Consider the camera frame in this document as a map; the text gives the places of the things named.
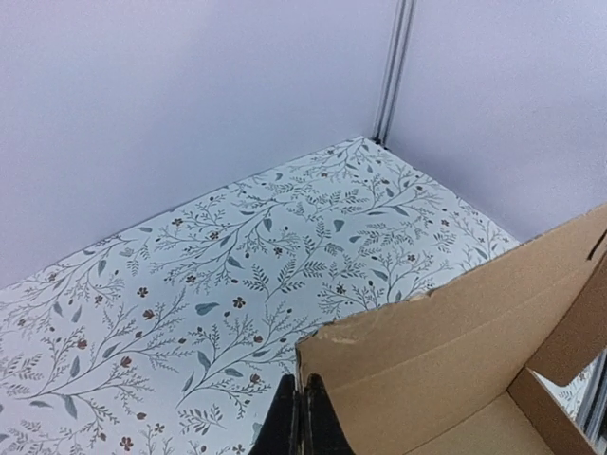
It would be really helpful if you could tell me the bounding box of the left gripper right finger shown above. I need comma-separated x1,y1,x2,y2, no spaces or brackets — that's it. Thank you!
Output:
301,373,354,455

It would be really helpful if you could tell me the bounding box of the aluminium front rail base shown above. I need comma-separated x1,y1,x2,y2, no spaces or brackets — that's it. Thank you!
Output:
576,351,606,454

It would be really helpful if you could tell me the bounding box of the brown cardboard box sheet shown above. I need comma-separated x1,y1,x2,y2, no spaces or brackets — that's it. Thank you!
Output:
297,207,606,454

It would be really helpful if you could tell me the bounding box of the right aluminium frame post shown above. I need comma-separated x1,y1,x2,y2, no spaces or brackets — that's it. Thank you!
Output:
372,0,417,146

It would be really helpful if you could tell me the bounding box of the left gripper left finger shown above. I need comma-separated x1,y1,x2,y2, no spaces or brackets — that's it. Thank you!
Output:
248,374,301,455

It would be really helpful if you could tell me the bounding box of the floral patterned table mat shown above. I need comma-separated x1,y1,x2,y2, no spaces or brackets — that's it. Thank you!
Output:
0,136,597,455

